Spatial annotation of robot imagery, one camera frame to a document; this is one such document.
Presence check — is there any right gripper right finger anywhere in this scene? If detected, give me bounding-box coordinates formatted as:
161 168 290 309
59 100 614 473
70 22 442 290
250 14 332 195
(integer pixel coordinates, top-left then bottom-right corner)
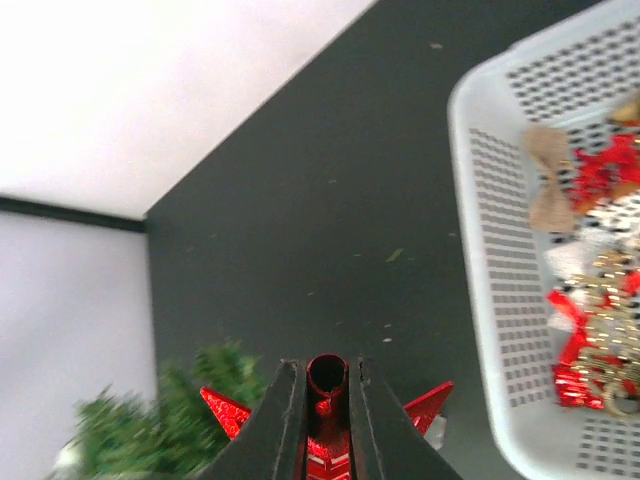
349 358 460 480

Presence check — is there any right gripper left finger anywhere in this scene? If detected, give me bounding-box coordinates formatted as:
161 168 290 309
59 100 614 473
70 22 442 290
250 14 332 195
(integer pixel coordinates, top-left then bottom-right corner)
199 360 306 480

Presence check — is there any clear battery box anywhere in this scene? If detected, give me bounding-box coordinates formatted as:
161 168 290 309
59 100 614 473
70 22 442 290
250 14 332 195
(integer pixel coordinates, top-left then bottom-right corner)
424 414 447 451

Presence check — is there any red star ornament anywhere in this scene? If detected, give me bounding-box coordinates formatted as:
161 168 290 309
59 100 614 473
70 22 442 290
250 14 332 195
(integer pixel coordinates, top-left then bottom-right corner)
201 354 453 479

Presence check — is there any small green christmas tree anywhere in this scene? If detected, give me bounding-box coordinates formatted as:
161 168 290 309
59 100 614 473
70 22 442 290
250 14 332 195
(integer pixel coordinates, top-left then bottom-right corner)
49 342 265 479

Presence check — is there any white plastic basket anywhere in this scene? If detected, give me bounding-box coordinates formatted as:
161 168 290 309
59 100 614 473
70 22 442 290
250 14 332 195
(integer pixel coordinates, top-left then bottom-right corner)
448 1 639 479

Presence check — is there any red gift box ornament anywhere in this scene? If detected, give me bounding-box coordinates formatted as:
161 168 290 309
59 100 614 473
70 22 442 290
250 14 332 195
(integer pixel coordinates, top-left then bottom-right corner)
552 364 604 410

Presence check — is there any red ribbon bow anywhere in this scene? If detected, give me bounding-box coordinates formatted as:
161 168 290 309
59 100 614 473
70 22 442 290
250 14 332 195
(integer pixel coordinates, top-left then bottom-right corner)
547 290 599 376

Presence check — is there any burlap bow ornament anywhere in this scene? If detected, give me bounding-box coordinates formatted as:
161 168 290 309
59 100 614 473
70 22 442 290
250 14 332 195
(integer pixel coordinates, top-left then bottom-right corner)
523 124 576 234

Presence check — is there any gold bell ornament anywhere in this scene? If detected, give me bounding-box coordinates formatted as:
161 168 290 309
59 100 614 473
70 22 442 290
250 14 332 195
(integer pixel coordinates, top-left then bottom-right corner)
607 94 640 127

